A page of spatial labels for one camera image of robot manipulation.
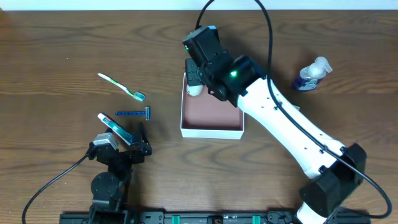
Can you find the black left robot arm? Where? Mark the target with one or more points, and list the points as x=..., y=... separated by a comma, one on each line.
x=111, y=188

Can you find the white cosmetic tube gold cap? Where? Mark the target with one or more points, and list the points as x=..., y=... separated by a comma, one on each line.
x=194, y=90

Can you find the green white toothbrush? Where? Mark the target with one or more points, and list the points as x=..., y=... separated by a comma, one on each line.
x=136, y=95

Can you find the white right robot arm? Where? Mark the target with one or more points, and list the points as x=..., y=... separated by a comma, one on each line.
x=334, y=170

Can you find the teal toothpaste tube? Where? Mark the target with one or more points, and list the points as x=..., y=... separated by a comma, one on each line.
x=116, y=128

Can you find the blue disposable razor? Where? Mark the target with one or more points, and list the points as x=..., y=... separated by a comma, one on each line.
x=145, y=113

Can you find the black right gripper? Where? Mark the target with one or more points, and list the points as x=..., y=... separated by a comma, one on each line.
x=192, y=73

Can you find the blue foam soap pump bottle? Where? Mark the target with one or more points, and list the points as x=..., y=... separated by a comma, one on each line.
x=310, y=76

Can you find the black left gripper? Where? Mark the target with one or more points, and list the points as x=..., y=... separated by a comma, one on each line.
x=125, y=149

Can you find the white box with pink interior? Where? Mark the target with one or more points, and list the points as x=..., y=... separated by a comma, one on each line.
x=204, y=116

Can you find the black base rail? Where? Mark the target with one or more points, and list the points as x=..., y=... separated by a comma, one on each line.
x=272, y=217

